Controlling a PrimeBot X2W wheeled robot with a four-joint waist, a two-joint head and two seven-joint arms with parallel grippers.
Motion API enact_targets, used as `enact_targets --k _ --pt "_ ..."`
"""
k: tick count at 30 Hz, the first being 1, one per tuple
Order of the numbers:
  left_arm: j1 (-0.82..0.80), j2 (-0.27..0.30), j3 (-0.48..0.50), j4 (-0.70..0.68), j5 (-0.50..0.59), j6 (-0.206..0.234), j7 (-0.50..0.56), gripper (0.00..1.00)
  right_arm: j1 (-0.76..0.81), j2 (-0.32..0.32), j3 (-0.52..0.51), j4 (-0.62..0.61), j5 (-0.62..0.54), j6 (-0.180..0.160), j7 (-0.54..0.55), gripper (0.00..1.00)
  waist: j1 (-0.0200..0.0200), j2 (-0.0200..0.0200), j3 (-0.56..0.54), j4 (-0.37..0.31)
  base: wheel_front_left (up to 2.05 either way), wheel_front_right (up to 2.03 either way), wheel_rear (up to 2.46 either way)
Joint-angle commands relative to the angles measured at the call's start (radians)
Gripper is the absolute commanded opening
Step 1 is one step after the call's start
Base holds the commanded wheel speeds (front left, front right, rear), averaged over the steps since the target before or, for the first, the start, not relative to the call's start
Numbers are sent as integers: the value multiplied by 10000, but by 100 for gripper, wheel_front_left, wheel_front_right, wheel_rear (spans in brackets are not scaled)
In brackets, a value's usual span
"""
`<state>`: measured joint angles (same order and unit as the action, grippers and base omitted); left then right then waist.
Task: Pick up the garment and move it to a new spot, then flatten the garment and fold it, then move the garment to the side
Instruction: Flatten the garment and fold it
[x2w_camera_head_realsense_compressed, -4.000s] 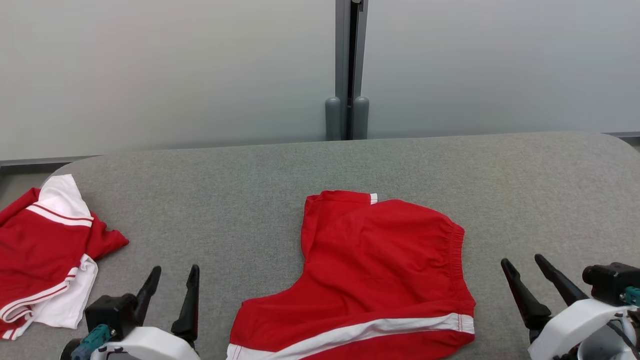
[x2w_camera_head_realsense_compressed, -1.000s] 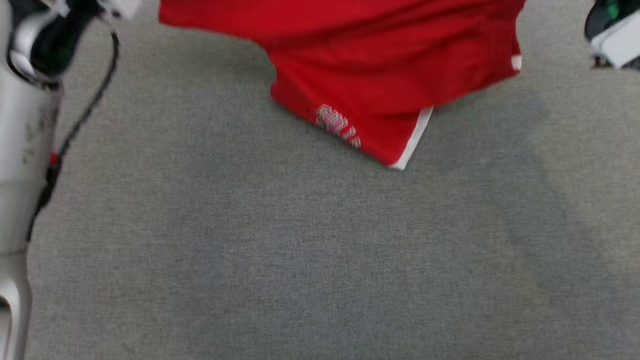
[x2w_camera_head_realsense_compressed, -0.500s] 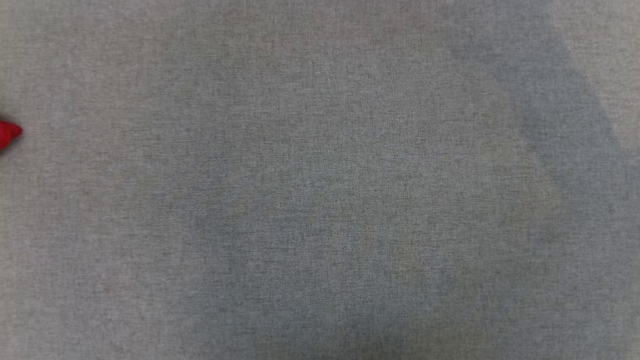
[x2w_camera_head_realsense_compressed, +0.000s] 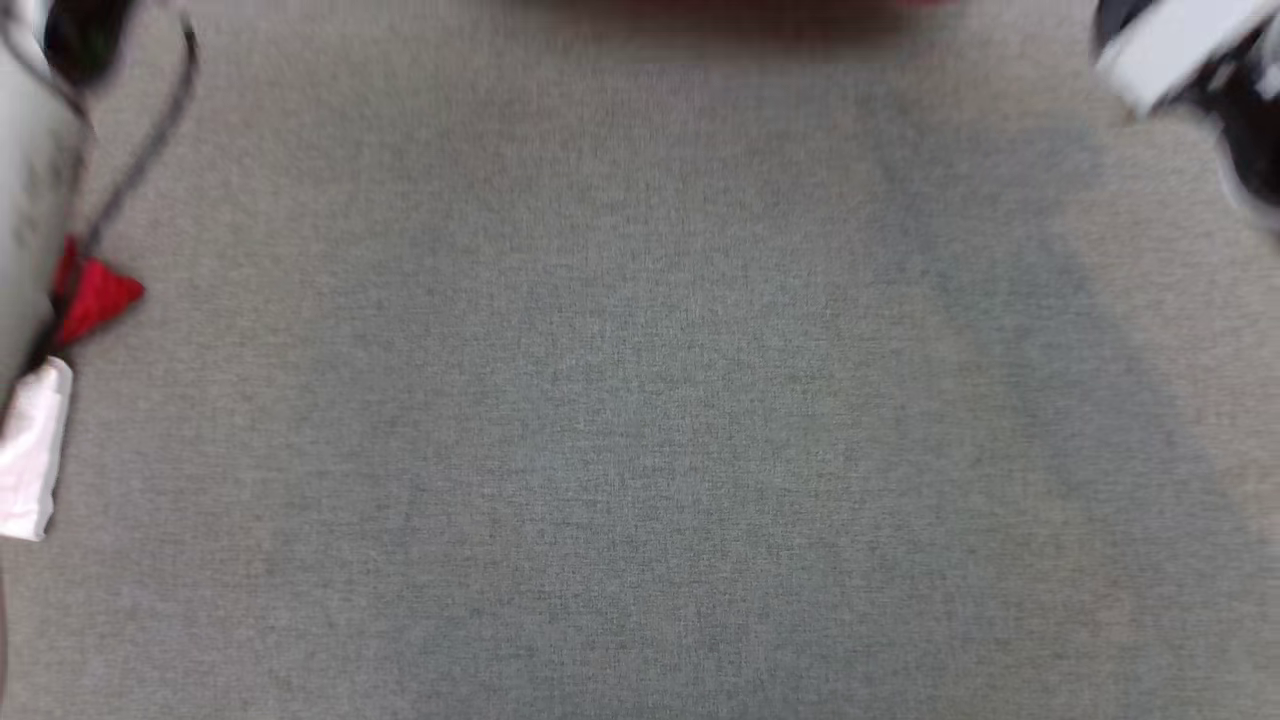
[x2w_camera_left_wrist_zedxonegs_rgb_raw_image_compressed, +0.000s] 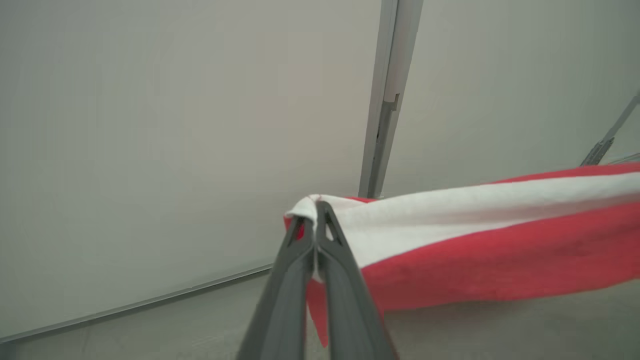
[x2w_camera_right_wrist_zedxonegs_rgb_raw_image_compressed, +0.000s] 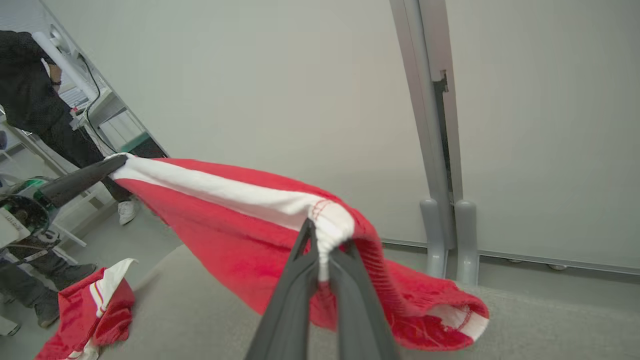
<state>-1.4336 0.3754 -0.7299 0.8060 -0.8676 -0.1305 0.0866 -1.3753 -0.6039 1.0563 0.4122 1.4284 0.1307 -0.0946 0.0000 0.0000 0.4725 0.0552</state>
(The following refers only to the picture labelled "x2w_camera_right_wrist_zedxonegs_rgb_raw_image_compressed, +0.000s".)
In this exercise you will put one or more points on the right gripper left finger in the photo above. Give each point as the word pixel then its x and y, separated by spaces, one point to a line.
pixel 290 310

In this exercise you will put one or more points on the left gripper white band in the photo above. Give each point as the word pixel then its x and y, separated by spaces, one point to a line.
pixel 20 215

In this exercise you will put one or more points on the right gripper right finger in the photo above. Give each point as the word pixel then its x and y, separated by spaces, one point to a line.
pixel 357 310

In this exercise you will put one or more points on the red and white garment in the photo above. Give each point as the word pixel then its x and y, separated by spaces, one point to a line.
pixel 240 240
pixel 75 310

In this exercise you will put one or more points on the white desk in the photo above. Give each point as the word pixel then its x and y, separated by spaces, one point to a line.
pixel 115 115

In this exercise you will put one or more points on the person in grey trousers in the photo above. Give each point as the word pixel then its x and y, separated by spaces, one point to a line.
pixel 70 275

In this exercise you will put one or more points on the person in black clothes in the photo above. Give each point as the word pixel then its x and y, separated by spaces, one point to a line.
pixel 25 100

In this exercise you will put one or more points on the grey cylindrical partition foot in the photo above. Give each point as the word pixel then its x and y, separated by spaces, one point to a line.
pixel 467 240
pixel 433 235

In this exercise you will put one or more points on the white tube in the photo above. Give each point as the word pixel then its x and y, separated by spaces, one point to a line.
pixel 65 65

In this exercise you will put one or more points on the grey partition base rail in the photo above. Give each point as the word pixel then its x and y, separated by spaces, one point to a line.
pixel 575 262
pixel 405 243

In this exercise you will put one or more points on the grey metal partition post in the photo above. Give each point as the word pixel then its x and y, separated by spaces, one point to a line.
pixel 425 100

